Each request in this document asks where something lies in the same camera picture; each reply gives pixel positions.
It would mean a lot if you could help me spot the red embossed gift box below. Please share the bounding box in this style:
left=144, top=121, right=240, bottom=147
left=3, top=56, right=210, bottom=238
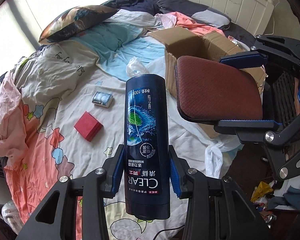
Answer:
left=74, top=111, right=103, bottom=142

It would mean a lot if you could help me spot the maroon zip case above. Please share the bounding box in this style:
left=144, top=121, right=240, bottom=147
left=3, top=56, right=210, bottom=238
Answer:
left=175, top=56, right=263, bottom=124

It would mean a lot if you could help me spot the dark blue shampoo bottle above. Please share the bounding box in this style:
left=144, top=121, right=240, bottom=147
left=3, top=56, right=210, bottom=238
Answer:
left=124, top=74, right=170, bottom=220

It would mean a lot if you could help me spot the starry night small box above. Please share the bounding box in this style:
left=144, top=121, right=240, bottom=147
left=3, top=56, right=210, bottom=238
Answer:
left=92, top=92, right=113, bottom=108

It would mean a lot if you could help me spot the white plastic bag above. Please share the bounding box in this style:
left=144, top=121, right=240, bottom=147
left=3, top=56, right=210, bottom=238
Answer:
left=125, top=56, right=243, bottom=179

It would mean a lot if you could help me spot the dark navy blanket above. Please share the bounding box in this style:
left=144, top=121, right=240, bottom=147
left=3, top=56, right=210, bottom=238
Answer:
left=103, top=0, right=255, bottom=47

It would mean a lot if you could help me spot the brown cardboard box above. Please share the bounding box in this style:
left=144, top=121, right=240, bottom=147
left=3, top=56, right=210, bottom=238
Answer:
left=147, top=26, right=268, bottom=139

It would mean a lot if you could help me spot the cartoon star print duvet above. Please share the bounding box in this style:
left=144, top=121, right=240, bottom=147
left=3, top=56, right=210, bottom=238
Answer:
left=0, top=12, right=231, bottom=240

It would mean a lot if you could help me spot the clear plastic bag bundle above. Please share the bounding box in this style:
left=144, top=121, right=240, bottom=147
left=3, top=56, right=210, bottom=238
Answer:
left=1, top=200, right=24, bottom=235

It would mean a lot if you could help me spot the dark patterned pillow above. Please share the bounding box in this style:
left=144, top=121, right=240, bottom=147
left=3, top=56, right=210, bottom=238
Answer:
left=38, top=5, right=118, bottom=45

